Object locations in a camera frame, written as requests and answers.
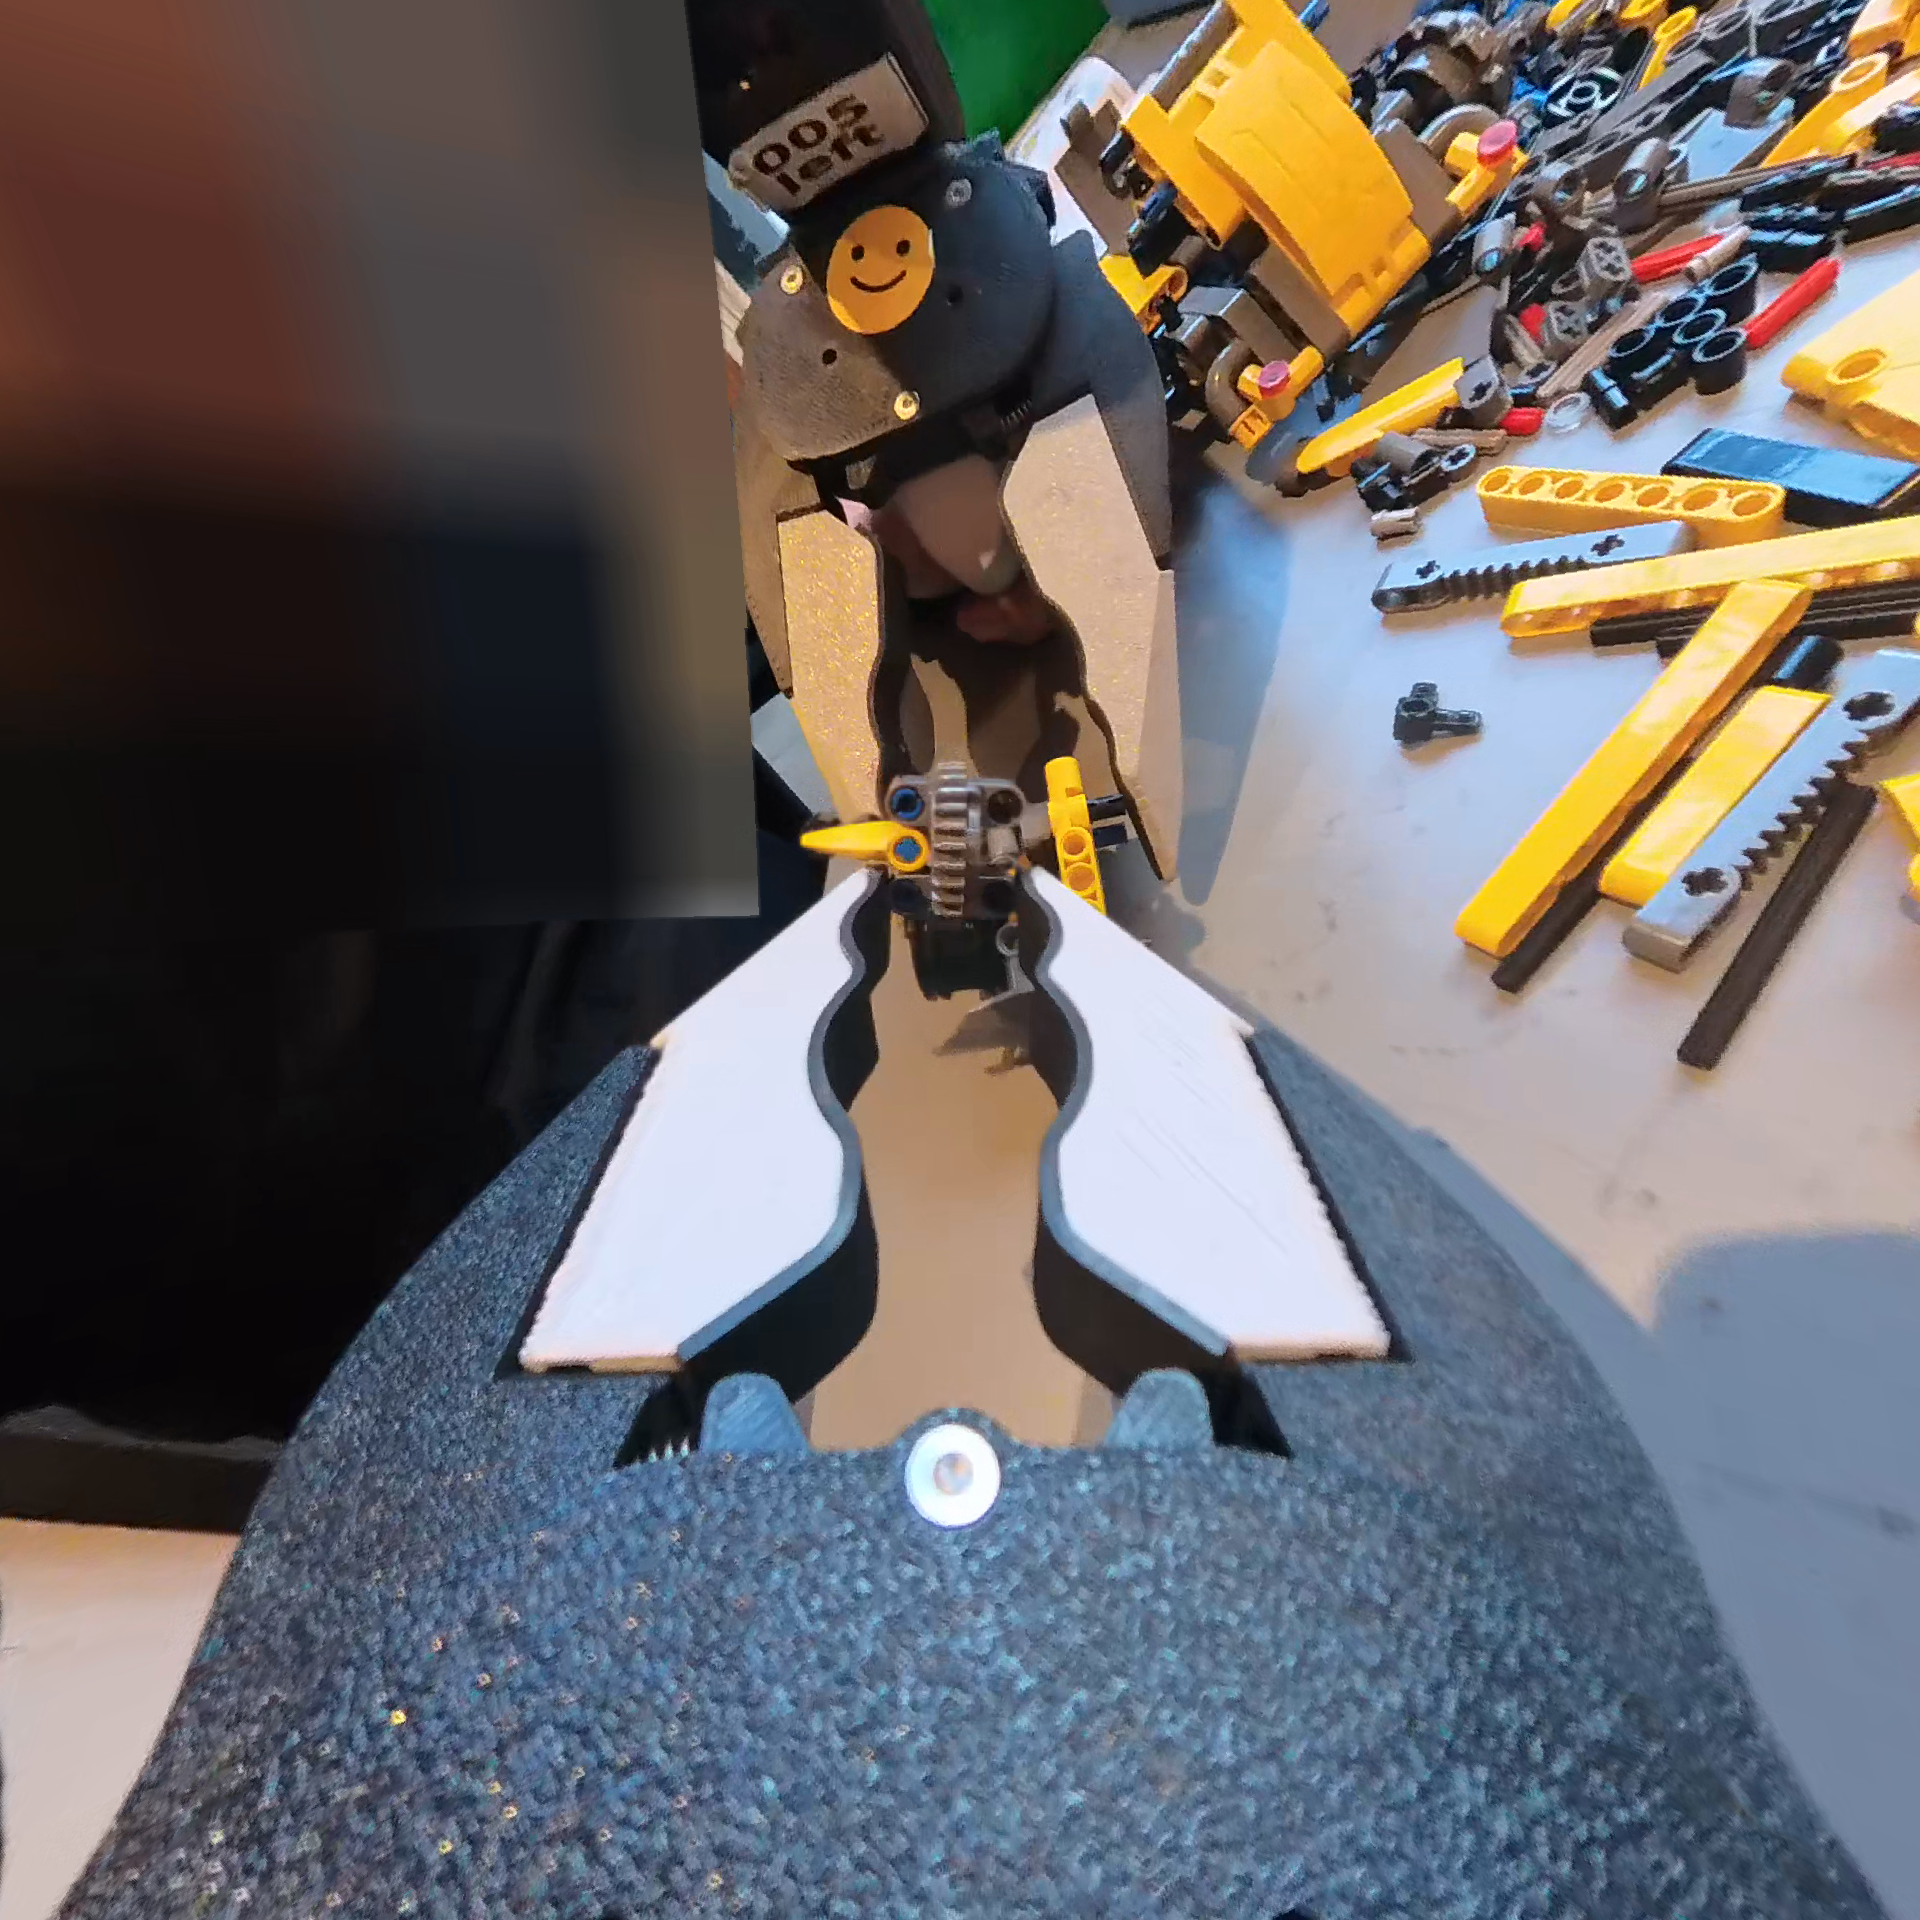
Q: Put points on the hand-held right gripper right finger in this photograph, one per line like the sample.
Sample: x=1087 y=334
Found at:
x=1200 y=1185

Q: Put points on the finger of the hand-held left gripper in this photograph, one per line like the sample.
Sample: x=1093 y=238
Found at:
x=1118 y=601
x=825 y=630

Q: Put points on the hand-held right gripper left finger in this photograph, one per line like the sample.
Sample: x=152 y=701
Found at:
x=704 y=1185

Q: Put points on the grey gear brick assembly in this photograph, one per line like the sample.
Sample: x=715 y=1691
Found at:
x=945 y=841

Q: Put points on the yellow black wheel brick assembly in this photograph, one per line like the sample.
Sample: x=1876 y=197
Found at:
x=1073 y=841

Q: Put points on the grey desk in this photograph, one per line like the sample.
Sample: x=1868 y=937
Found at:
x=1350 y=931

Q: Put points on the person's left hand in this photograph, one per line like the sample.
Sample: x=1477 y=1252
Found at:
x=998 y=615

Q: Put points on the green storage bin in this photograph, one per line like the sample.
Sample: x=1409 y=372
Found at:
x=1013 y=61

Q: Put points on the person's dark clothed body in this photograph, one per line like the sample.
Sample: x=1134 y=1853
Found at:
x=375 y=1125

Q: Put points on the small black connector brick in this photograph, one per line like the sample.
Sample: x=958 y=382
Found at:
x=1433 y=717

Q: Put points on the yellow toy vehicle partly built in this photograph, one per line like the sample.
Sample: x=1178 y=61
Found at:
x=1274 y=194

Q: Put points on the grey toothed rack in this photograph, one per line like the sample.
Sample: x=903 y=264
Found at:
x=1515 y=571
x=1771 y=818

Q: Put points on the long yellow holed beam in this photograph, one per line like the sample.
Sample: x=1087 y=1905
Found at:
x=1634 y=765

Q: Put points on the pile of toy building bricks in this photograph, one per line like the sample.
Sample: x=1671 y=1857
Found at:
x=1724 y=375

